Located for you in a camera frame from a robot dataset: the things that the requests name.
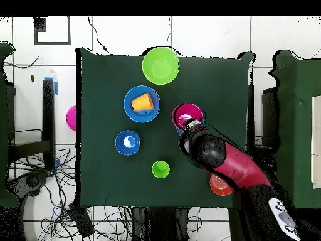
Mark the black metal stand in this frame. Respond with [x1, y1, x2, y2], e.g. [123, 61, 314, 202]
[7, 78, 56, 174]

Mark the small dark blue bowl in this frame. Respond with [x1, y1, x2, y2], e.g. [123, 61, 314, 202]
[115, 129, 142, 156]

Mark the floor cable tangle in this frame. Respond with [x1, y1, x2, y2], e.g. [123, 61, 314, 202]
[37, 147, 132, 241]

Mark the magenta bowl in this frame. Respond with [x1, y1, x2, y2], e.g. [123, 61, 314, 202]
[65, 105, 77, 132]

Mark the large green bowl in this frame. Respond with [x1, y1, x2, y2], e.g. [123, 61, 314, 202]
[142, 46, 181, 85]

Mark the black pedestal leg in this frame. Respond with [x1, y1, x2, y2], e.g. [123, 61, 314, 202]
[7, 170, 49, 199]

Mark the large light blue bowl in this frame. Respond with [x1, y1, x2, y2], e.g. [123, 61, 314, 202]
[123, 85, 161, 124]

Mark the white box stack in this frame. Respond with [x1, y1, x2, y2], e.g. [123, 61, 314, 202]
[311, 95, 321, 190]

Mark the dark green table cloth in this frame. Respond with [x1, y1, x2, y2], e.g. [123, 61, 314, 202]
[75, 47, 254, 210]

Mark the small pink bowl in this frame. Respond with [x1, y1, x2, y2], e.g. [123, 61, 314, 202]
[171, 102, 204, 131]

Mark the black power strip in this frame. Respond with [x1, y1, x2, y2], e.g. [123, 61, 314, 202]
[68, 203, 95, 238]

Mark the orange cup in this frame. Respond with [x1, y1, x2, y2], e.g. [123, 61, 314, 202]
[130, 92, 154, 113]

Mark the black square frame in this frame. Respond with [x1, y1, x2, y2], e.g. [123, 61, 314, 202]
[34, 16, 71, 46]

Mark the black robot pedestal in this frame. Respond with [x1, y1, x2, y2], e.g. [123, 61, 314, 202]
[130, 206, 191, 241]

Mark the green cup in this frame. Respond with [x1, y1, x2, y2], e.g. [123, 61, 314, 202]
[151, 160, 171, 179]

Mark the neighbouring green table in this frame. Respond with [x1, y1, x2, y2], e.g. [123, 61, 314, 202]
[268, 50, 321, 209]
[0, 41, 21, 209]

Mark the black cable with plug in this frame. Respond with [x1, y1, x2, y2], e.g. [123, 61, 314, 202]
[87, 16, 112, 55]

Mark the small light blue bowl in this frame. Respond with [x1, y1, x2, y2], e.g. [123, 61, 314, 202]
[175, 112, 207, 136]

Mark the orange bowl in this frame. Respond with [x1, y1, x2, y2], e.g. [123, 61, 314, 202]
[209, 173, 234, 196]

